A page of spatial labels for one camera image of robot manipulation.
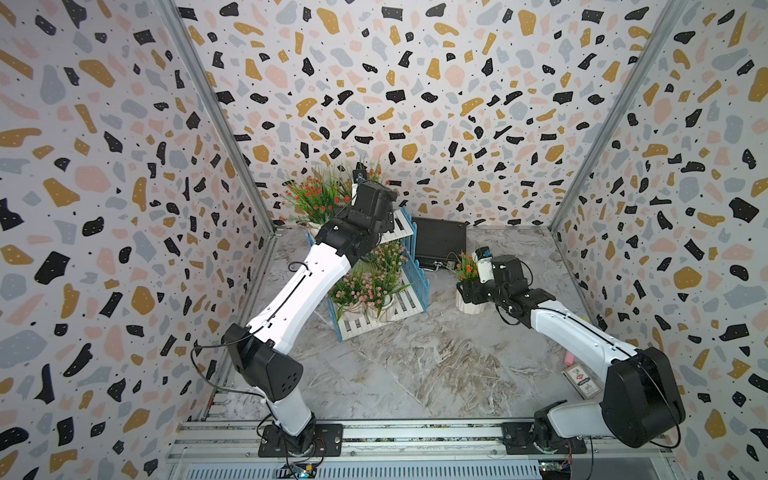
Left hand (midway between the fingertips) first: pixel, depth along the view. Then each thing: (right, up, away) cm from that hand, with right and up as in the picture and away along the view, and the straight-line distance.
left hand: (370, 208), depth 75 cm
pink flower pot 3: (+2, -20, +10) cm, 22 cm away
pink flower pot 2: (+4, -12, +14) cm, 19 cm away
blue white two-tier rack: (+10, -27, +22) cm, 37 cm away
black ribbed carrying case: (+23, -7, +43) cm, 49 cm away
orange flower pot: (+26, -16, +5) cm, 31 cm away
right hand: (+28, -19, +12) cm, 37 cm away
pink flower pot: (-7, -23, +8) cm, 25 cm away
